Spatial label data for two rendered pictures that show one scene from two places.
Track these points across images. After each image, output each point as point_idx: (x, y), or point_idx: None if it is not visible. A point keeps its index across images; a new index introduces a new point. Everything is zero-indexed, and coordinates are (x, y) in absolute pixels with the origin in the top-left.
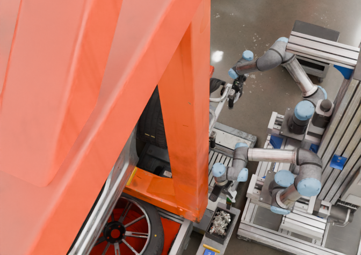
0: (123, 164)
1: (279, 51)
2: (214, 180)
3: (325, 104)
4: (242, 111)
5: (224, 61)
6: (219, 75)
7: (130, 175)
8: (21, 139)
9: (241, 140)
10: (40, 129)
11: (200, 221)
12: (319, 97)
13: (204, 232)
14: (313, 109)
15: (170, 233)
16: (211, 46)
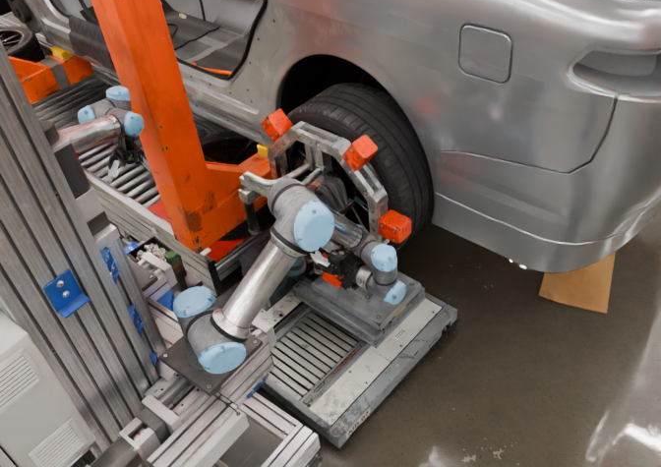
0: (258, 105)
1: (284, 192)
2: (284, 350)
3: (40, 124)
4: (414, 444)
5: (559, 446)
6: (517, 426)
7: (265, 147)
8: None
9: (338, 408)
10: None
11: (176, 239)
12: (202, 335)
13: None
14: (181, 316)
15: (210, 248)
16: (606, 430)
